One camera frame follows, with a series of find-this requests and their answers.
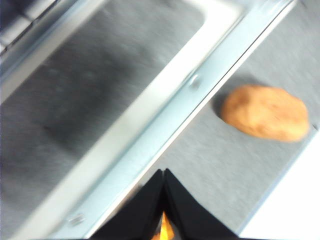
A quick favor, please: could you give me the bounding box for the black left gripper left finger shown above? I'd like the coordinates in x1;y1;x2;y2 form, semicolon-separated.
93;169;165;240

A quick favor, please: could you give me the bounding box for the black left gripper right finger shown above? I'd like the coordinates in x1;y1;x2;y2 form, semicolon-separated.
162;168;240;240

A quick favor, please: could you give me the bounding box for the white glass oven door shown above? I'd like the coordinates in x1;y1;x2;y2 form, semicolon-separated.
0;0;301;240

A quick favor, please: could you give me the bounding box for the orange corn cob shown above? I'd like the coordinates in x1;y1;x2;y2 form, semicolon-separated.
151;210;176;240

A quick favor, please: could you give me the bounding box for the brown potato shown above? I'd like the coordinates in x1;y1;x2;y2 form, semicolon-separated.
220;84;311;144

